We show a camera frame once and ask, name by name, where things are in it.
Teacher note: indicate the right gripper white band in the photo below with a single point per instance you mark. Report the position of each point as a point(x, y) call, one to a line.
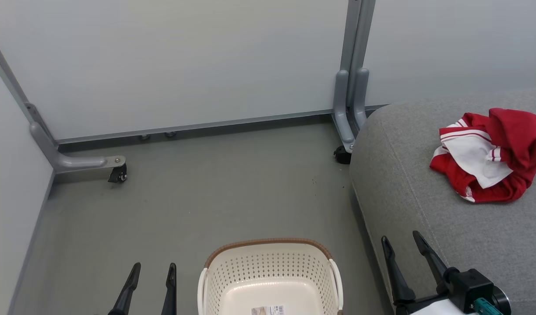
point(425, 307)

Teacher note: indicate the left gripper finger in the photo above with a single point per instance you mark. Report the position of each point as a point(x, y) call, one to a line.
point(125, 291)
point(170, 295)

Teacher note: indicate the red and white clothing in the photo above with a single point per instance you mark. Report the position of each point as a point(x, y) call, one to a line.
point(509, 135)

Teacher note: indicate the cream laundry basket brown rim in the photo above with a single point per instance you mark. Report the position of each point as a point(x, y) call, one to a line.
point(268, 271)

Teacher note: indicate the grey fabric sofa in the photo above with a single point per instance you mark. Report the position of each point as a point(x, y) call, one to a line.
point(425, 197)

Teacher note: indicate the printed label sticker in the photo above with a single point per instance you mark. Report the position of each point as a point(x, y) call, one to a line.
point(268, 310)

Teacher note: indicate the black caster wheel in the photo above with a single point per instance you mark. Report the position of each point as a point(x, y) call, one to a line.
point(342, 155)
point(118, 174)

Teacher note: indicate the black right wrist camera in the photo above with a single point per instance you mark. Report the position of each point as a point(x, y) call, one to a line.
point(471, 284)

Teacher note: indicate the teal right camera connector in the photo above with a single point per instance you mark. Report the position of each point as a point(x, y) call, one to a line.
point(487, 307)

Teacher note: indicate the grey partition base rail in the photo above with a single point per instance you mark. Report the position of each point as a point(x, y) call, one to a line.
point(206, 126)

